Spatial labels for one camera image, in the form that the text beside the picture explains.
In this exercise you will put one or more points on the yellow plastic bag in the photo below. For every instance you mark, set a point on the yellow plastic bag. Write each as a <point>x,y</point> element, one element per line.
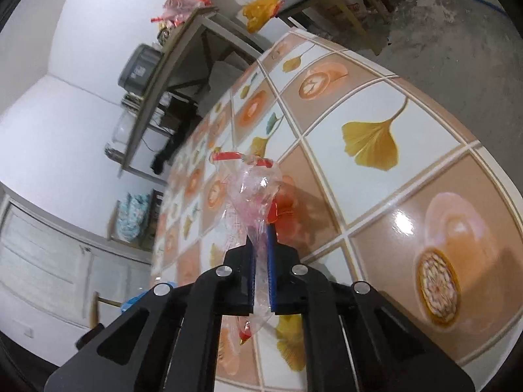
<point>261,12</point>

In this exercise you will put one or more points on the blue patterned cloth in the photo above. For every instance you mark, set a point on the blue patterned cloth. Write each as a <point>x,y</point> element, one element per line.
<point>133,214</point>

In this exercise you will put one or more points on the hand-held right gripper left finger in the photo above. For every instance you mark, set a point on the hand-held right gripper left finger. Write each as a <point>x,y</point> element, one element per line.
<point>245,281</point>

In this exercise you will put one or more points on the grey metal table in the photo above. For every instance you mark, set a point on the grey metal table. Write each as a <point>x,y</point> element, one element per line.
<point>163,73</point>

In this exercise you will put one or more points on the clear plastic bag red trim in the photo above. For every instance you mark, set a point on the clear plastic bag red trim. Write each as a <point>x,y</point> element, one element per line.
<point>253,196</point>

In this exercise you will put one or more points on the clear plastic container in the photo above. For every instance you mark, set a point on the clear plastic container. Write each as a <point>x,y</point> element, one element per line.
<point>120,134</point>

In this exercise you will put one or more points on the white panelled door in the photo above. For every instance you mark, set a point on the white panelled door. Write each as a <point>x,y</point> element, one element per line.
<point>41,253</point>

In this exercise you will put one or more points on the black bag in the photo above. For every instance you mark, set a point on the black bag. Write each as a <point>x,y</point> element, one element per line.
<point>175,130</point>

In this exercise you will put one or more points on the table with patterned cloth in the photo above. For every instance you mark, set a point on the table with patterned cloth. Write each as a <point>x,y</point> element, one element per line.
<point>367,102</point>

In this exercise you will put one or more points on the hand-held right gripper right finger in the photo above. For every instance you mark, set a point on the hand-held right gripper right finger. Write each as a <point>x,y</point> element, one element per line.
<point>273,277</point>

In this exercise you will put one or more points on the grey plastic crate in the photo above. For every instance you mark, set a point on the grey plastic crate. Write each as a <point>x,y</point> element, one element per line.
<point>139,69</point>

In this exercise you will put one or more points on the wooden chair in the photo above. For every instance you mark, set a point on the wooden chair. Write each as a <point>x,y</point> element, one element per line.
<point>153,220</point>

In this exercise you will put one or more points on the white wall socket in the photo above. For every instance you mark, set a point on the white wall socket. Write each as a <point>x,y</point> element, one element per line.
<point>28,332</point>

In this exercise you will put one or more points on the cardboard box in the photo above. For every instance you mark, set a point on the cardboard box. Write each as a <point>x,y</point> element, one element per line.
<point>345,4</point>

